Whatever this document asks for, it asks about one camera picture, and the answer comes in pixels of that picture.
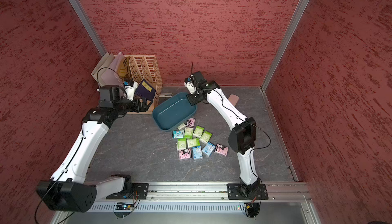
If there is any pink folder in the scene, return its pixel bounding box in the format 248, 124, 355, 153
98, 52, 125, 86

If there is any gold patterned book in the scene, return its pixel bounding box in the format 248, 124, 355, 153
117, 56, 132, 80

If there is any corner aluminium profile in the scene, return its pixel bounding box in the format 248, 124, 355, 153
68, 0, 107, 56
261, 0, 310, 92

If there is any pink tissue pack top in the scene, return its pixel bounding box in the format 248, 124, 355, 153
186, 118, 196, 128

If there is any navy blue book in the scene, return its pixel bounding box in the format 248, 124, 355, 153
135, 79, 156, 100

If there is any green tissue pack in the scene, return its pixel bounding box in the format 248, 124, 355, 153
186, 138, 200, 148
193, 125, 204, 138
177, 138, 187, 151
184, 127, 194, 139
200, 131, 212, 144
177, 123, 186, 130

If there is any beige folder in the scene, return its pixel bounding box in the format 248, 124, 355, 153
91, 52, 115, 83

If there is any green tissue pack top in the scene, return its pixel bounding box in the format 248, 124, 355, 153
177, 123, 186, 130

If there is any pink tissue pack bottom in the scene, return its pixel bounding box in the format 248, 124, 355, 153
178, 149, 192, 161

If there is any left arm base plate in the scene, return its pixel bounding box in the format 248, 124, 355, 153
106, 183, 149, 200

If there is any pink case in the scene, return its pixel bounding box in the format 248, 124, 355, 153
228, 94, 239, 106

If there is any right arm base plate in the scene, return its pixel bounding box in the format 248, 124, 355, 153
227, 183, 269, 200

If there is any blue tissue pack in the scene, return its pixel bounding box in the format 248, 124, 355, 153
192, 146, 203, 160
172, 130, 184, 139
202, 142, 216, 157

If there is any aluminium front rail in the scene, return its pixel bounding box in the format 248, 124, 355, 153
142, 182, 313, 203

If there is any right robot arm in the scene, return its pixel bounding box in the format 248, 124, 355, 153
184, 81, 261, 198

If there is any left corner aluminium profile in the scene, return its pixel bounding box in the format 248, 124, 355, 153
68, 0, 107, 56

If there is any teal storage box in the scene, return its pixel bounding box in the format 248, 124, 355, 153
152, 92, 197, 131

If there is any left circuit board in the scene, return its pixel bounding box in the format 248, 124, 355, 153
115, 202, 135, 211

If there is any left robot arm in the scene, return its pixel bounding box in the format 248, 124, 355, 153
36, 85, 153, 213

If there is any right corner aluminium profile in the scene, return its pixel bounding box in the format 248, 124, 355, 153
261, 0, 310, 92

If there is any blue tissue pack bottom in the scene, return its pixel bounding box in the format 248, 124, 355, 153
192, 146, 203, 160

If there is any pink tissue pack right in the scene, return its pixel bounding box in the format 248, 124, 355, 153
215, 144, 229, 157

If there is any pink tissue pack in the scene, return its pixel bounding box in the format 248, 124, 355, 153
215, 144, 229, 157
178, 149, 192, 161
186, 118, 196, 128

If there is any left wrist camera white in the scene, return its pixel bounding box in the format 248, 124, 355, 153
124, 81, 138, 100

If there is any beige file organizer rack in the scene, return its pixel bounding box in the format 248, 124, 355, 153
125, 55, 162, 115

